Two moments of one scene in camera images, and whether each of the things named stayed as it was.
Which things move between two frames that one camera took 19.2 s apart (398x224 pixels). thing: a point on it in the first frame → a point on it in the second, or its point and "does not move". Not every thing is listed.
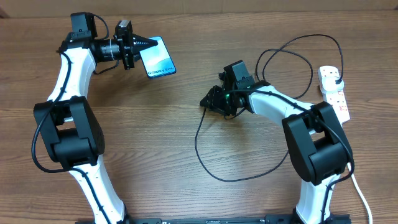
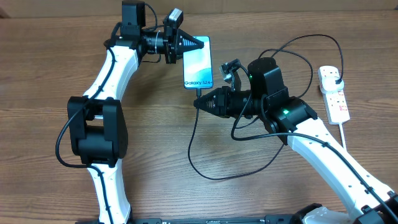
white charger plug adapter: [329, 85] does not move
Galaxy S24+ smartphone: [157, 60] → [198, 66]
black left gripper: [134, 47] → [173, 41]
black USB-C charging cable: [270, 51] → [273, 158]
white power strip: [336, 99] does not move
